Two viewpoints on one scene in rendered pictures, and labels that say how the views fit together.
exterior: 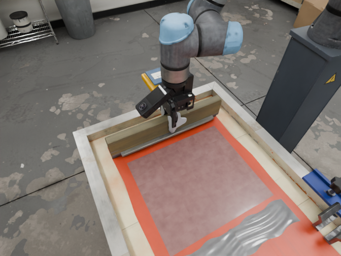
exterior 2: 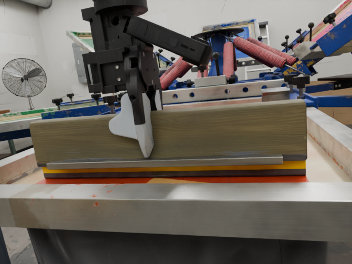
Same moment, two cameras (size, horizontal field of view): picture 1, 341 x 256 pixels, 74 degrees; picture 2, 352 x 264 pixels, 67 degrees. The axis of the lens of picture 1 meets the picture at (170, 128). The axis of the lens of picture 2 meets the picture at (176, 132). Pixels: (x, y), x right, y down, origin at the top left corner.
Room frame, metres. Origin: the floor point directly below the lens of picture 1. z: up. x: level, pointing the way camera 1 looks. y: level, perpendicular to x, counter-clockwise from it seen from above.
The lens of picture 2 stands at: (0.74, 0.30, 1.10)
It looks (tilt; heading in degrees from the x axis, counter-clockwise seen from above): 12 degrees down; 223
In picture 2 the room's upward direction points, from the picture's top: 7 degrees counter-clockwise
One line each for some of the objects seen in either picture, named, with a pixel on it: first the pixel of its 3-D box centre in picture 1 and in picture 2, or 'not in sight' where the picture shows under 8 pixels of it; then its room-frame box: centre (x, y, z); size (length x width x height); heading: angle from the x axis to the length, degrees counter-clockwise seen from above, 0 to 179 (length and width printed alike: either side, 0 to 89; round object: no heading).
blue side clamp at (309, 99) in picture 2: not in sight; (295, 104); (-0.08, 0.02, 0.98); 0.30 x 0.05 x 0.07; 28
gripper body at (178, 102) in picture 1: (176, 92); (122, 50); (0.50, -0.02, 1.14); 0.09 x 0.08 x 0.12; 118
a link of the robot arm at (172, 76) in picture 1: (174, 69); not in sight; (0.50, -0.01, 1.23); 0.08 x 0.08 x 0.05
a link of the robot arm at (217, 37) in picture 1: (214, 36); not in sight; (0.53, -0.11, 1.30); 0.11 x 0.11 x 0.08; 9
